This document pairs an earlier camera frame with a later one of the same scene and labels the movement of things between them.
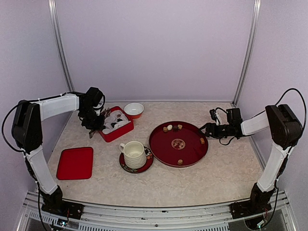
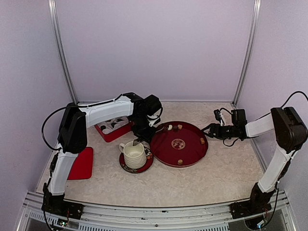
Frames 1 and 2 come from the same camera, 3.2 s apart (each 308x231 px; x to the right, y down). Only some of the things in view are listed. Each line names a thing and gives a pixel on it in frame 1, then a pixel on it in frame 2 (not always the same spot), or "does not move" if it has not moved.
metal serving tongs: (104, 114) -> (161, 129)
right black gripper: (214, 134) does not move
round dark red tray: (178, 144) does not move
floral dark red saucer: (149, 157) does not move
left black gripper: (98, 126) -> (147, 136)
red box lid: (75, 163) does not move
